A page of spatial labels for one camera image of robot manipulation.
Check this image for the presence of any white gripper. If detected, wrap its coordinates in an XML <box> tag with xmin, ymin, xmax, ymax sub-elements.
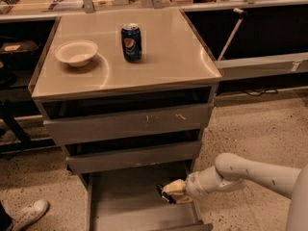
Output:
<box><xmin>163</xmin><ymin>171</ymin><xmax>211</xmax><ymax>204</ymax></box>

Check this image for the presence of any black cable on floor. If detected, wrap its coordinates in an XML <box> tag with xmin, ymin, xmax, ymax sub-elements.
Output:
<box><xmin>240</xmin><ymin>87</ymin><xmax>279</xmax><ymax>97</ymax></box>

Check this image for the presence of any black chocolate rxbar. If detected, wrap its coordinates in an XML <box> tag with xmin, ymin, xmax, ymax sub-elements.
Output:
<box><xmin>156</xmin><ymin>184</ymin><xmax>176</xmax><ymax>204</ymax></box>

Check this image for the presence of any grey middle drawer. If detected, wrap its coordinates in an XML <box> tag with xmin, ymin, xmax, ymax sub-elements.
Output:
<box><xmin>66</xmin><ymin>141</ymin><xmax>201</xmax><ymax>174</ymax></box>

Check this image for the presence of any white paper bowl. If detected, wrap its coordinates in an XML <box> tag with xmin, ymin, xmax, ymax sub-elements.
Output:
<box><xmin>55</xmin><ymin>40</ymin><xmax>98</xmax><ymax>67</ymax></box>

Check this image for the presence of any open grey bottom drawer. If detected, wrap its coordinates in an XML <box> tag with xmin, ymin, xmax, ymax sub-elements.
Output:
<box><xmin>87</xmin><ymin>162</ymin><xmax>214</xmax><ymax>231</ymax></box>

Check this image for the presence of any grey top drawer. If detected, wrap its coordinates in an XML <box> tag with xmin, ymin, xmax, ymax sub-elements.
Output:
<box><xmin>44</xmin><ymin>103</ymin><xmax>214</xmax><ymax>145</ymax></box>

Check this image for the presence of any grey drawer cabinet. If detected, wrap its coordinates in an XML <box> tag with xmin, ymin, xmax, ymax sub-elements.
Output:
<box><xmin>30</xmin><ymin>8</ymin><xmax>220</xmax><ymax>230</ymax></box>

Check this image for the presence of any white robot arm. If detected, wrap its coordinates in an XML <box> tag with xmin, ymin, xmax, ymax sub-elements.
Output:
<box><xmin>157</xmin><ymin>153</ymin><xmax>308</xmax><ymax>231</ymax></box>

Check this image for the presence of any white sneaker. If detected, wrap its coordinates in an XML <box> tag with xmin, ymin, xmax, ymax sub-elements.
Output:
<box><xmin>4</xmin><ymin>199</ymin><xmax>50</xmax><ymax>231</ymax></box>

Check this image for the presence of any black bag under desk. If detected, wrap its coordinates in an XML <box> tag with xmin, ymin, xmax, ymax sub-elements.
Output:
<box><xmin>0</xmin><ymin>40</ymin><xmax>39</xmax><ymax>62</ymax></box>

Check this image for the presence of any grey stick with handle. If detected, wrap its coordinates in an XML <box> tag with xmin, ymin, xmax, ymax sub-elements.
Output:
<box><xmin>218</xmin><ymin>8</ymin><xmax>246</xmax><ymax>61</ymax></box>

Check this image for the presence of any blue pepsi can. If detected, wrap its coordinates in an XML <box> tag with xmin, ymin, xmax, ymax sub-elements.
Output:
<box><xmin>121</xmin><ymin>23</ymin><xmax>142</xmax><ymax>62</ymax></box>

